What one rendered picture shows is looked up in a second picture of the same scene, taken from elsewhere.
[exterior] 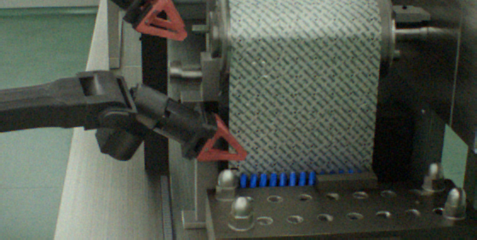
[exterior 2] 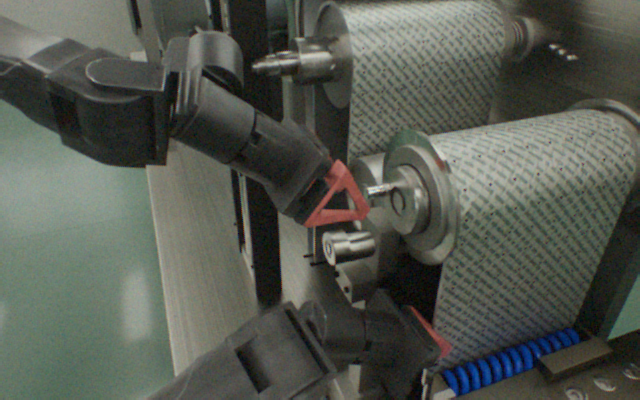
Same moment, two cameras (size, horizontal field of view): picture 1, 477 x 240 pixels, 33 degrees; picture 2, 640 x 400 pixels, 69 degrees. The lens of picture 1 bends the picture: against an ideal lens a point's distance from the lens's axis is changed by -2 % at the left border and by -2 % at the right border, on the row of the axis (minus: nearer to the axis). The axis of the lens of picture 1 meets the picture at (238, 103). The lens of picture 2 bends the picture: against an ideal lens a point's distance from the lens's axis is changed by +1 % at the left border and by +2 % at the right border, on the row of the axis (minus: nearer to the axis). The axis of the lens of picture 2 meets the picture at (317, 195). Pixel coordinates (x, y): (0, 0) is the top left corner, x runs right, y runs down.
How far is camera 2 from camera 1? 0.90 m
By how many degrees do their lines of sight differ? 17
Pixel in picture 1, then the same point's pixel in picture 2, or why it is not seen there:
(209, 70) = (387, 242)
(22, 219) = (96, 254)
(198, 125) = (412, 349)
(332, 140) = (545, 305)
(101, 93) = (283, 371)
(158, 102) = (355, 333)
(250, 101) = (465, 290)
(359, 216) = not seen: outside the picture
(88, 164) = (190, 303)
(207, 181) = not seen: hidden behind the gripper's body
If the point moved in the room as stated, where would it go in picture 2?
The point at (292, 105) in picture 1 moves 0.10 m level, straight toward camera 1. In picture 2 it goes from (512, 282) to (568, 352)
